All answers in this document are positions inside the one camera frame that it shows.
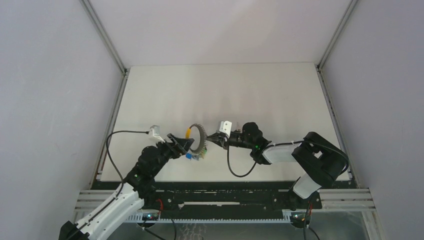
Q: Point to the green tagged key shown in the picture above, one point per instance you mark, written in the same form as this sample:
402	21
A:
203	153

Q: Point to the blue tagged key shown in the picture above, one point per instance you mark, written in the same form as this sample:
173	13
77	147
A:
191	156

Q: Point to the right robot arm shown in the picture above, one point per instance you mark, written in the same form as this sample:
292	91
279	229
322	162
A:
321	161

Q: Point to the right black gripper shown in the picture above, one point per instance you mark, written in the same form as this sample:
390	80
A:
220	139

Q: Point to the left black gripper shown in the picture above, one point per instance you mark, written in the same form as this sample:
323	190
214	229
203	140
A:
179	147

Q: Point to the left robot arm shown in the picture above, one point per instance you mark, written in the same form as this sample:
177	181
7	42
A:
132	193

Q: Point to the white slotted cable duct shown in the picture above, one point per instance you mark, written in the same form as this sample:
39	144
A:
282	217

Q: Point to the circuit board green led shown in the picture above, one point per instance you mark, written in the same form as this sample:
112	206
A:
151	216
299	217

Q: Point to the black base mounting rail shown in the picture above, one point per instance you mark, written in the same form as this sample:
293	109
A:
228	199

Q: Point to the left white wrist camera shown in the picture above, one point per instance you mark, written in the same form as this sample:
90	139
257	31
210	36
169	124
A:
154	134

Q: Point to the left circuit board green led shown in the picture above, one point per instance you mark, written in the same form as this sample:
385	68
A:
151	216

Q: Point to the large metal keyring yellow handle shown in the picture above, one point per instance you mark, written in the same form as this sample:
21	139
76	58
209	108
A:
200	141

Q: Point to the right circuit board green led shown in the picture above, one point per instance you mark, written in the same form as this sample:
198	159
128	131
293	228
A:
299	217

